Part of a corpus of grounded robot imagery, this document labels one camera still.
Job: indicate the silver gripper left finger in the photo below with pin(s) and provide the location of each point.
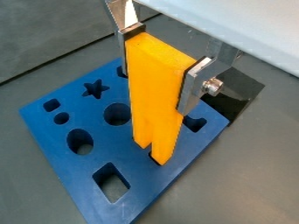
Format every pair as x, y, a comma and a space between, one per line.
128, 26

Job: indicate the black curved holder block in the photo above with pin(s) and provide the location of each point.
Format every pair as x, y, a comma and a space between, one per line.
239, 92

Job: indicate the yellow double-square peg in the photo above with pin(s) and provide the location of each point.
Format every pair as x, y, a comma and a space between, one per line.
155, 67

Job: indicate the blue shape-sorter block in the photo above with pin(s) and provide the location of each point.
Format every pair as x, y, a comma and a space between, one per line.
80, 123

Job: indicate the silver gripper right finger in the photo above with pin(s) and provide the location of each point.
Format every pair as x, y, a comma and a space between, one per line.
199, 78

